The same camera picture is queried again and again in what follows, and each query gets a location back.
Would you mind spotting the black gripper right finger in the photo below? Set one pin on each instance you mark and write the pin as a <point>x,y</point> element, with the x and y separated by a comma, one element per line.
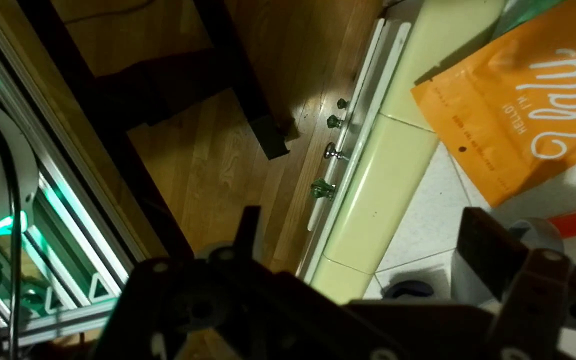
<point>494,257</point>

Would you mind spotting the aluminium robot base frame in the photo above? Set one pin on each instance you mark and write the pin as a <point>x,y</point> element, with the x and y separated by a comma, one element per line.
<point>69,252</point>

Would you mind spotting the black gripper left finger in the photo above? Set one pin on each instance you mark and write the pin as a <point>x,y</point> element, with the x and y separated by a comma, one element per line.
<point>249,230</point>

